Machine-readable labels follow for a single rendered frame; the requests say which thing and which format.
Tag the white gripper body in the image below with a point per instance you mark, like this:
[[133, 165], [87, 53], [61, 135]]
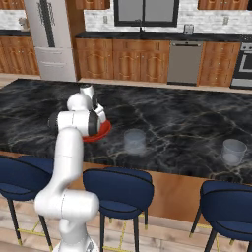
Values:
[[101, 114]]

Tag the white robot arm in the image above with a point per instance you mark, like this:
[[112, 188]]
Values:
[[67, 157]]

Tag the red ice bowl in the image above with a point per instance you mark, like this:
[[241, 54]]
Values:
[[102, 130]]

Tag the clear water glass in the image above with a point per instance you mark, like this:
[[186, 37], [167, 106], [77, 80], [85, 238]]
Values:
[[233, 152], [135, 141]]

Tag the wooden base cupboard run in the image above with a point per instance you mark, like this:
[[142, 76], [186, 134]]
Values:
[[124, 60], [16, 55]]

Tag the navy blue bar stool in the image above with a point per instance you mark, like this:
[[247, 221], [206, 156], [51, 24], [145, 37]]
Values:
[[119, 190], [23, 178], [226, 206]]

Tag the stainless steel fridge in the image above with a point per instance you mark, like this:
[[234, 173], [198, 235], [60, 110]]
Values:
[[54, 49]]

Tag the black sink tap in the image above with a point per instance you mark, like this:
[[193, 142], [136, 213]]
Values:
[[141, 26]]

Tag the grey dishwasher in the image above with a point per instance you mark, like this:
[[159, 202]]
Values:
[[184, 62]]

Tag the black framed window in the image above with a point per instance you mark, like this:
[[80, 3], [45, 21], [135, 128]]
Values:
[[146, 11]]

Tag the pale small countertop appliance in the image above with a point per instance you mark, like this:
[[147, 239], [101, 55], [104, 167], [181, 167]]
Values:
[[23, 24]]

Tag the silver toaster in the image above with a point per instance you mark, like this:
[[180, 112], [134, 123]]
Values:
[[188, 29]]

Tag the stainless steel oven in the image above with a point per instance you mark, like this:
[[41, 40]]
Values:
[[243, 65]]

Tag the grey wall socket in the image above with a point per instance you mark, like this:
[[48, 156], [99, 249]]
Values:
[[105, 19], [225, 20]]

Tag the wooden wall cupboard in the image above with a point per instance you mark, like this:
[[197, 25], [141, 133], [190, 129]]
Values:
[[223, 4], [11, 4], [92, 4]]

